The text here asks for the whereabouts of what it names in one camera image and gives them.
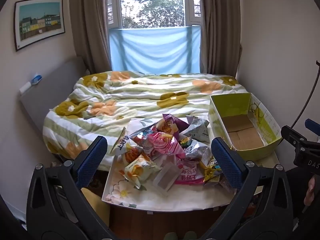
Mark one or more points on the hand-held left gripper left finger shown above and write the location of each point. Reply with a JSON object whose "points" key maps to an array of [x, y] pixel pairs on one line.
{"points": [[91, 162]]}

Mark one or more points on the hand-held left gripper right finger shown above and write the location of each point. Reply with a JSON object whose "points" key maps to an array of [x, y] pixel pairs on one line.
{"points": [[226, 162]]}

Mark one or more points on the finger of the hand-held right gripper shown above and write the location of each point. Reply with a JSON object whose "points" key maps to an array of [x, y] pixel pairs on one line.
{"points": [[293, 135], [312, 125]]}

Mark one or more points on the yellow black snack packet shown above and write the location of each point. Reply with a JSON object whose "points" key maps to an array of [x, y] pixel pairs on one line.
{"points": [[212, 171]]}

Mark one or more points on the silver printed snack packet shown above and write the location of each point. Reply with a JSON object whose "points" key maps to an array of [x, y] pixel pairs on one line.
{"points": [[198, 128], [198, 152]]}

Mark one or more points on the white black-lettered snack packet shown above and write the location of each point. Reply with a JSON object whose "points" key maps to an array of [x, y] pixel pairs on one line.
{"points": [[121, 146]]}

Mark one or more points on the green cardboard box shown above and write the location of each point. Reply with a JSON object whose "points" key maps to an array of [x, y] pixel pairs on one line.
{"points": [[247, 130]]}

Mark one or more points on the pink white snack packet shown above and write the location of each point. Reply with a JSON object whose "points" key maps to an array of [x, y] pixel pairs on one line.
{"points": [[188, 176]]}

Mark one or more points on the small dark green packet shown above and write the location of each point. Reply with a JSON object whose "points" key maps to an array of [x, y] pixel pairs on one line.
{"points": [[186, 142]]}

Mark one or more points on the white yellow bread packet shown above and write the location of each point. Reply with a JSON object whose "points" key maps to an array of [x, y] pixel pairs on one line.
{"points": [[138, 170]]}

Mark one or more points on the colourful blue snack packet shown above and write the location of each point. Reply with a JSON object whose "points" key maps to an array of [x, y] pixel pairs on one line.
{"points": [[141, 137]]}

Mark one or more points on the clear beige cake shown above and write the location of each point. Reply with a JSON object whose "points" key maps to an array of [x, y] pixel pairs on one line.
{"points": [[166, 180]]}

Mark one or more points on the purple chip packet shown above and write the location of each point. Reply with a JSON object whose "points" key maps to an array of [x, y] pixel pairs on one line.
{"points": [[172, 125]]}

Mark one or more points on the pink striped snack packet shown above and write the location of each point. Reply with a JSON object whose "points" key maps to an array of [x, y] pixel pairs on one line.
{"points": [[162, 143]]}

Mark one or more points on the person's right hand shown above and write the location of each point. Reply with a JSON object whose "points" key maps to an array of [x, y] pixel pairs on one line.
{"points": [[312, 191]]}

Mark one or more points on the black curved rod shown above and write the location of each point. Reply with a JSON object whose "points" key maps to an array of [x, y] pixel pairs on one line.
{"points": [[310, 90]]}

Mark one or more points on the white table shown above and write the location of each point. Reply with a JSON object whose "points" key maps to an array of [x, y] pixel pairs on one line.
{"points": [[270, 162]]}

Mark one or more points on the yellow box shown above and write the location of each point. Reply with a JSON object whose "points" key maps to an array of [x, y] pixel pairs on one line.
{"points": [[96, 205]]}

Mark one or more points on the grey headboard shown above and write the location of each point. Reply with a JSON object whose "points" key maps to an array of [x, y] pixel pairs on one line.
{"points": [[50, 92]]}

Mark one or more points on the grey-green slipper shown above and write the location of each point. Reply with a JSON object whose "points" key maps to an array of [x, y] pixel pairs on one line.
{"points": [[190, 235], [170, 236]]}

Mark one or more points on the floral striped blanket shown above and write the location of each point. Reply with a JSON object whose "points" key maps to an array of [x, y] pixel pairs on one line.
{"points": [[140, 95]]}

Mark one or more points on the blue white plastic object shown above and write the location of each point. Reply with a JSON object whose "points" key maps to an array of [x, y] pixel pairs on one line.
{"points": [[36, 79]]}

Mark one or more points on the small white box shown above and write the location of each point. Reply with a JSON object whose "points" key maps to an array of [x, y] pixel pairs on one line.
{"points": [[25, 87]]}

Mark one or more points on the light blue cloth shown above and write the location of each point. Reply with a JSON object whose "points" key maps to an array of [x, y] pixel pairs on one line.
{"points": [[155, 47]]}

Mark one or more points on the brown curtain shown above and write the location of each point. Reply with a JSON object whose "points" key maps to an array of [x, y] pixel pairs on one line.
{"points": [[220, 17], [87, 17]]}

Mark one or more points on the framed town picture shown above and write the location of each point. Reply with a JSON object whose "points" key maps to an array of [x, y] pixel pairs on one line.
{"points": [[37, 20]]}

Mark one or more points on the window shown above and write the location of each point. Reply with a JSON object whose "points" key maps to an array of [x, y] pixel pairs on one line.
{"points": [[150, 5]]}

